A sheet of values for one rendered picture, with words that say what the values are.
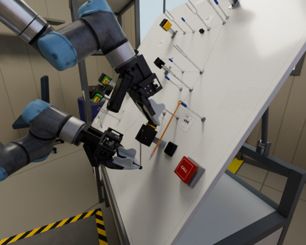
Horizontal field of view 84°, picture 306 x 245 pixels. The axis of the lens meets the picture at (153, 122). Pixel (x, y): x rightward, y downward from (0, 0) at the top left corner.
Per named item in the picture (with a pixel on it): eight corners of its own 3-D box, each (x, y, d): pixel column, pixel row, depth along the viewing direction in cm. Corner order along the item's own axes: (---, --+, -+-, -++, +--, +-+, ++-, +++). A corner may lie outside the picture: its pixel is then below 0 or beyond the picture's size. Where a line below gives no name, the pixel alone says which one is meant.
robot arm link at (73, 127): (57, 143, 50) (72, 124, 56) (72, 149, 51) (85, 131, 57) (60, 129, 45) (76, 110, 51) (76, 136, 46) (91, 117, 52)
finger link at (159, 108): (174, 117, 54) (159, 92, 51) (160, 129, 52) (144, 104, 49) (169, 116, 56) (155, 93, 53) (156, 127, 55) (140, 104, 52)
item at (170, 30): (172, 28, 100) (161, 17, 95) (178, 31, 91) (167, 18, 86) (167, 35, 101) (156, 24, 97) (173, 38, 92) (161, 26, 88)
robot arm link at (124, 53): (108, 53, 41) (101, 57, 48) (118, 70, 43) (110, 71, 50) (132, 38, 43) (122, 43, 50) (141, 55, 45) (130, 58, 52)
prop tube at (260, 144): (264, 150, 71) (267, 78, 58) (258, 148, 73) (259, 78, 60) (269, 147, 72) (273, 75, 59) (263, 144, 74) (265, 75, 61)
